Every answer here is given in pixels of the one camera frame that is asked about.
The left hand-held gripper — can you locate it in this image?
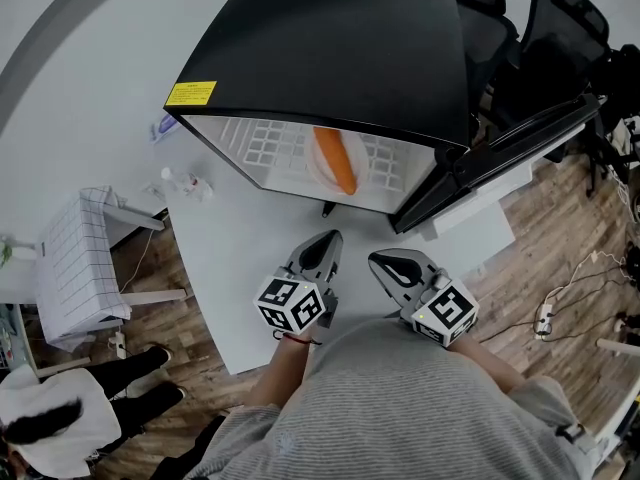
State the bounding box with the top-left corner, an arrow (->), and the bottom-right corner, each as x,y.
253,229 -> 345,337

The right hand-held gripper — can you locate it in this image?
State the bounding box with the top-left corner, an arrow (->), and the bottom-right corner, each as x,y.
368,247 -> 480,349

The orange carrot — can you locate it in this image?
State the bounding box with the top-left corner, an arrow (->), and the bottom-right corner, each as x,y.
313,126 -> 358,197

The white round plate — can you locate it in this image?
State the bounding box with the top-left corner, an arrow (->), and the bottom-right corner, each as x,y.
304,128 -> 370,197

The black mini fridge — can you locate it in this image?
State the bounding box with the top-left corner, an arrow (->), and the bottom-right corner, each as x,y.
163,0 -> 601,235

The person's left forearm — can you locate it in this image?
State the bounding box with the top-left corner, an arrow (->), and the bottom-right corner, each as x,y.
247,335 -> 314,409

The person's right forearm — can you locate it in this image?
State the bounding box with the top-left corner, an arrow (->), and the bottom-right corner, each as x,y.
447,335 -> 527,395

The person's grey striped sweater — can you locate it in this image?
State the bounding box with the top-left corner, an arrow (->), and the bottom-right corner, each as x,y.
184,317 -> 599,480

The clear plastic bottle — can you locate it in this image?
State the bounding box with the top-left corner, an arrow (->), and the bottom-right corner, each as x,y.
160,166 -> 215,202

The blue and white tissue pack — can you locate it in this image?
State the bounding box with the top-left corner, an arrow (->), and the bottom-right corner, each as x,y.
149,114 -> 179,145

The grid pattern tablecloth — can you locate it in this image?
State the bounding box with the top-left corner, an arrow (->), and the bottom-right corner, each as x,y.
34,186 -> 133,343

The black mesh office chair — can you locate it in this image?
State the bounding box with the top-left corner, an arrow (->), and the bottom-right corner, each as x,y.
499,0 -> 611,137
418,0 -> 520,112

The red string bracelet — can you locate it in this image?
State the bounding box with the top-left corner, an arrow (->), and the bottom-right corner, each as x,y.
272,331 -> 324,347

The black floor cable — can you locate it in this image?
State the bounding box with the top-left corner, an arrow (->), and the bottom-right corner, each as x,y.
479,312 -> 629,345

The white floor cable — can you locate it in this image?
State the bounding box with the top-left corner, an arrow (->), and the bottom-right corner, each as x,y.
544,250 -> 627,309

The black strap buckle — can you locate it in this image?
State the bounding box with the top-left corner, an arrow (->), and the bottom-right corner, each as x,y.
557,422 -> 599,452

